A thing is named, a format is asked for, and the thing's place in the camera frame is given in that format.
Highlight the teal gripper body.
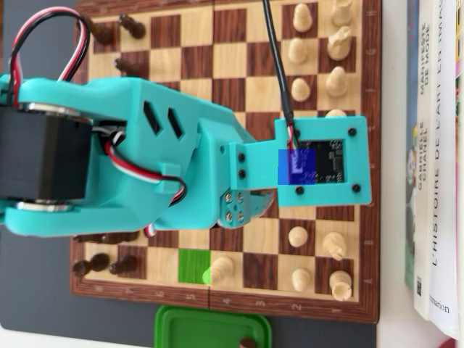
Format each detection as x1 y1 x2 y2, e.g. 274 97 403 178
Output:
197 104 257 230

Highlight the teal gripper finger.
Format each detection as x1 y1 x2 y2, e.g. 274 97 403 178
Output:
249 188 278 219

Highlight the light wooden chess pawn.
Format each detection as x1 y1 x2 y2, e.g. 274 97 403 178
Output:
291 77 312 102
289 226 309 247
292 2 313 32
289 37 309 65
291 268 312 292

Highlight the light wooden chess queen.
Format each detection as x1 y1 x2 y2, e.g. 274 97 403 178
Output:
210 255 236 284

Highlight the light wooden chess knight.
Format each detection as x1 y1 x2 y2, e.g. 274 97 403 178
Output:
327 25 352 62
322 231 347 261

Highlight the light wooden chess rook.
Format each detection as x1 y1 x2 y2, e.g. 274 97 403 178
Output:
328 270 353 302
331 0 355 27

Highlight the light wooden chess bishop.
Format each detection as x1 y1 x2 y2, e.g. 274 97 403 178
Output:
327 65 347 98

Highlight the wooden chessboard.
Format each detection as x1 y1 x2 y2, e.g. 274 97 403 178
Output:
68 0 381 323

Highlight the green plastic tray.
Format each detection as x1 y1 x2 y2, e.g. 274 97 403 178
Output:
154 304 273 348

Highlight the illustrated picture book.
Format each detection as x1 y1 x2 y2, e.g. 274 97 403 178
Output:
404 0 421 291

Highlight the white Gabrielle Chanel book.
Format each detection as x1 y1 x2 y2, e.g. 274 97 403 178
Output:
413 0 442 322

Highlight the red black white servo cable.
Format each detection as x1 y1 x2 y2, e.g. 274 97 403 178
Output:
9 7 91 108
92 126 188 204

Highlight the teal camera mount with board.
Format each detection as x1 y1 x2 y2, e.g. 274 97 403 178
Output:
228 115 372 208

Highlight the black camera cable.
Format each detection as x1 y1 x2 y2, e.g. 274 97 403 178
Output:
261 0 297 126

